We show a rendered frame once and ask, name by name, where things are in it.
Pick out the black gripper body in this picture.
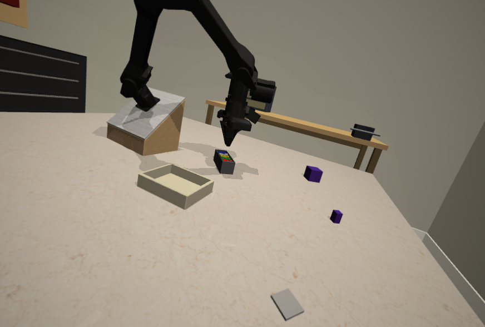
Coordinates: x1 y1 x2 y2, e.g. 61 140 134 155
217 95 252 131

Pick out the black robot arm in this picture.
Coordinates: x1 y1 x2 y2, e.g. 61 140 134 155
120 0 275 112

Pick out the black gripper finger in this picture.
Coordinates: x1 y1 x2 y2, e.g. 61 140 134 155
220 121 227 144
224 124 241 147

